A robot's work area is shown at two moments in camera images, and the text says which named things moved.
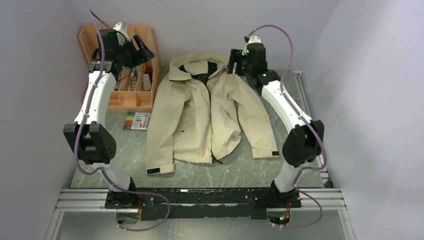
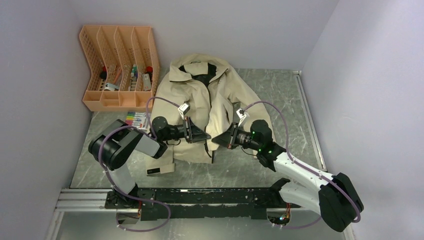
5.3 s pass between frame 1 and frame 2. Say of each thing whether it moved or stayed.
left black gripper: moved
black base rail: stayed
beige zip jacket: moved
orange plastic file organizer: stayed
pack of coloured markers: stayed
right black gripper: moved
